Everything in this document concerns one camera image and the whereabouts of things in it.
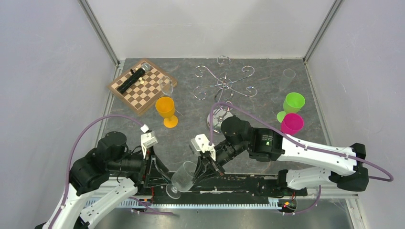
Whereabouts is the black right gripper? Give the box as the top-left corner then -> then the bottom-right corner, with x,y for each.
191,139 -> 248,183

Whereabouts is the clear tumbler wine glass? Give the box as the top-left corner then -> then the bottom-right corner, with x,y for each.
166,161 -> 197,199

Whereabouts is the orange plastic wine glass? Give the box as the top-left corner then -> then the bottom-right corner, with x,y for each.
155,96 -> 178,128

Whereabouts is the clear round wine glass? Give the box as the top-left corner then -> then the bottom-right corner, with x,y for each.
159,75 -> 174,99

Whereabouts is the chrome wire wine glass rack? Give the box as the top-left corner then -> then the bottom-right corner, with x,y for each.
193,55 -> 257,134

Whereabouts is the pink plastic wine glass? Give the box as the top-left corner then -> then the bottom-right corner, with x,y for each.
280,113 -> 305,135

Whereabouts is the green plastic wine glass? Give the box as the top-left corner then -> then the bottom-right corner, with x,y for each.
277,92 -> 306,123

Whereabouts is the clear ribbed flute glass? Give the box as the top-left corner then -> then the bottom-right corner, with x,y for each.
278,68 -> 296,93

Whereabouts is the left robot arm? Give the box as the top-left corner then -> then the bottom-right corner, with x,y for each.
36,131 -> 169,229

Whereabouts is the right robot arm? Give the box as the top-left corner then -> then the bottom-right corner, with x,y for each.
190,116 -> 369,195

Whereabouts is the wooden chessboard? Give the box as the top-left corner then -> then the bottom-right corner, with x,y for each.
107,58 -> 178,116

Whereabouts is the black flashlight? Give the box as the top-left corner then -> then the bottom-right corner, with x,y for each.
117,63 -> 151,94

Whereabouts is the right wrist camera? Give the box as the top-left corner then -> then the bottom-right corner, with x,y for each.
190,134 -> 216,161

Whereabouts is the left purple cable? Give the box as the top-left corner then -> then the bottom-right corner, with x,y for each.
47,114 -> 175,229

